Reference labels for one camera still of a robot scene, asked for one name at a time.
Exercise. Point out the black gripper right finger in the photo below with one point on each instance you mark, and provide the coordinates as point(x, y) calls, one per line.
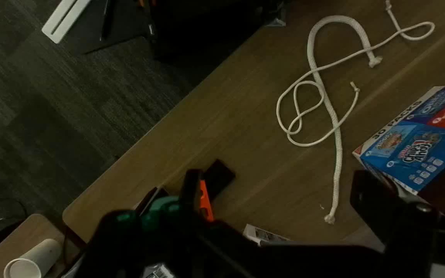
point(413, 242)

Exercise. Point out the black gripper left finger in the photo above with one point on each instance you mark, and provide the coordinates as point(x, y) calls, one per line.
point(145, 252)

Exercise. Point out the blue printed cardboard box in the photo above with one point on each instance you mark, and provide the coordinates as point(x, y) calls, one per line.
point(413, 149)

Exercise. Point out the black flat rectangular object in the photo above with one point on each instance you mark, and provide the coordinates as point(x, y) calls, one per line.
point(220, 178)

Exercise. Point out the white paper cup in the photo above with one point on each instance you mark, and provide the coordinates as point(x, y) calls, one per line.
point(34, 260)

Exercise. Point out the black bag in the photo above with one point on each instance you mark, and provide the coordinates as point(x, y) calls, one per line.
point(207, 25)

